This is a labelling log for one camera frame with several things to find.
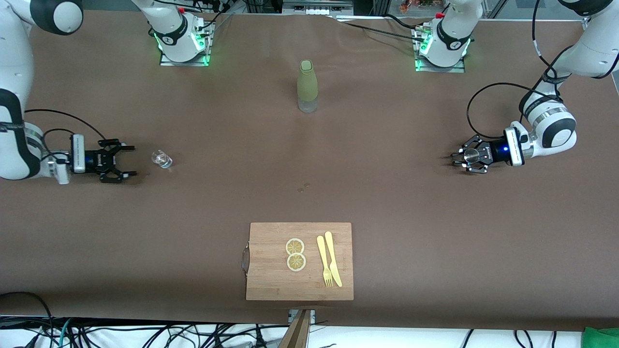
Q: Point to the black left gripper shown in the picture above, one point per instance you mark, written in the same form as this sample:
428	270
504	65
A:
494	153

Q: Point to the wooden post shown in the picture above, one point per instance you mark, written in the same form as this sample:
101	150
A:
297	333

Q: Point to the green cloth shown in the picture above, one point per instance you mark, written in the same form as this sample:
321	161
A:
602	338

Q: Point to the clear glass beaker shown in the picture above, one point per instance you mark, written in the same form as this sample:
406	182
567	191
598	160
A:
161	158

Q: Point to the metal post bracket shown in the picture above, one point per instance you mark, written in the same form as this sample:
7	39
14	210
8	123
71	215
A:
312	315

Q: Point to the aluminium profile frame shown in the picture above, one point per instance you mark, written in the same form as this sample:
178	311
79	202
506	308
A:
585	21

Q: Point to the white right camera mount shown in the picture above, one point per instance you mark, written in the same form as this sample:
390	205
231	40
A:
63	171

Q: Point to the yellow plastic fork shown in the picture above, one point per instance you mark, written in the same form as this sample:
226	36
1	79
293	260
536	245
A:
322	251

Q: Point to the lemon slice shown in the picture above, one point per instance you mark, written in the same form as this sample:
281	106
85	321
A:
296	263
295	244

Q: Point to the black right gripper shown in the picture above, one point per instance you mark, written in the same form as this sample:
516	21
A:
93	160

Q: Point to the grey power strip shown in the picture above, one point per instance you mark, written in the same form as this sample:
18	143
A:
316	6

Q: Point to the yellow plastic knife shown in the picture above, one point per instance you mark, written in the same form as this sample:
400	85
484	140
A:
333	261

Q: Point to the steel double jigger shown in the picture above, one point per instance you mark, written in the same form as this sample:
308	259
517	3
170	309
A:
471	155

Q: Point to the green sleeved glass bottle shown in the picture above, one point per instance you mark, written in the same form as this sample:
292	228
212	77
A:
307	82

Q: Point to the brown table cover sheet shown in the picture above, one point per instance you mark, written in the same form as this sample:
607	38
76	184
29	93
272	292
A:
145	241

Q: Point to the wooden cutting board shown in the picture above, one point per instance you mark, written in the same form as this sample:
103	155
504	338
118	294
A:
271	280

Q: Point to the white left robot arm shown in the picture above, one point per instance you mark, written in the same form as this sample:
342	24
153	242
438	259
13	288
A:
556	130

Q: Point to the small liquid spill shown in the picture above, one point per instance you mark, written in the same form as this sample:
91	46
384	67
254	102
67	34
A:
300	189

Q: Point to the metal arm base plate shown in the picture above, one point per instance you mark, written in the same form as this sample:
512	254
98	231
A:
184	63
440	69

